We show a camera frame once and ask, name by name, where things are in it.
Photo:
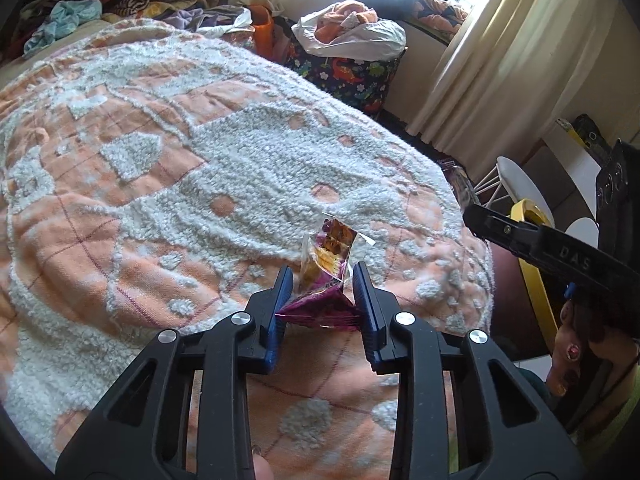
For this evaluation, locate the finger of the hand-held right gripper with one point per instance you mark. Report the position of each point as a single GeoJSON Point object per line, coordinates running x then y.
{"type": "Point", "coordinates": [500, 227]}

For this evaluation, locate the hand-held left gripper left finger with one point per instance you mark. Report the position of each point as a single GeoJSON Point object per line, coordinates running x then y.
{"type": "Point", "coordinates": [279, 310]}

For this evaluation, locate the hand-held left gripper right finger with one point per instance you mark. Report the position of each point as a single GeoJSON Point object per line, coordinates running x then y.
{"type": "Point", "coordinates": [367, 315]}

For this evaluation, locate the person's right hand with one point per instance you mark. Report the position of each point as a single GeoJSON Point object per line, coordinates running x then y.
{"type": "Point", "coordinates": [565, 332]}

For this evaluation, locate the person's left hand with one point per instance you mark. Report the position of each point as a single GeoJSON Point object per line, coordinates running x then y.
{"type": "Point", "coordinates": [263, 467]}

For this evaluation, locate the white hexagonal stool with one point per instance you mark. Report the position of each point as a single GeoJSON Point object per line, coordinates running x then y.
{"type": "Point", "coordinates": [520, 180]}

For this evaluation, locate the white vanity desk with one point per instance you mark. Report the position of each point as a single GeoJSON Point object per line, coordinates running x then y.
{"type": "Point", "coordinates": [575, 160]}

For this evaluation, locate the dark cosmetic bag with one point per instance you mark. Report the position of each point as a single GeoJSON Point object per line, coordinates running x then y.
{"type": "Point", "coordinates": [592, 135]}

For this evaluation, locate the small yellow box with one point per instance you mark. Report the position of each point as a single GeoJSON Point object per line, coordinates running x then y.
{"type": "Point", "coordinates": [566, 126]}

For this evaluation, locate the wide cream curtain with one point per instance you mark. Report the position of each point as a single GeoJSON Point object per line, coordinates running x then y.
{"type": "Point", "coordinates": [500, 60]}

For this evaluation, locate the orange white tufted blanket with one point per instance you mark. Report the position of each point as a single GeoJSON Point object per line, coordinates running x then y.
{"type": "Point", "coordinates": [200, 160]}

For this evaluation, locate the dinosaur print storage bag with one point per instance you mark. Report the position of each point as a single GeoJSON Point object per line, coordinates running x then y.
{"type": "Point", "coordinates": [350, 80]}

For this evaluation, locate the large white plastic sack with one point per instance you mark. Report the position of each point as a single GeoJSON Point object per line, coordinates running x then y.
{"type": "Point", "coordinates": [370, 35]}

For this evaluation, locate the orange towel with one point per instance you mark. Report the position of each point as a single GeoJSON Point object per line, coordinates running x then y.
{"type": "Point", "coordinates": [340, 20]}

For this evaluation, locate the orange bag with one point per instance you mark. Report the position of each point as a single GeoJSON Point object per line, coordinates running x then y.
{"type": "Point", "coordinates": [261, 30]}

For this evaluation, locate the white lilac garment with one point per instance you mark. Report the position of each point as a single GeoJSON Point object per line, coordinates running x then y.
{"type": "Point", "coordinates": [220, 17]}

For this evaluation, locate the light blue cloth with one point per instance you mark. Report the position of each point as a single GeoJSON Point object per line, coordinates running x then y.
{"type": "Point", "coordinates": [65, 20]}

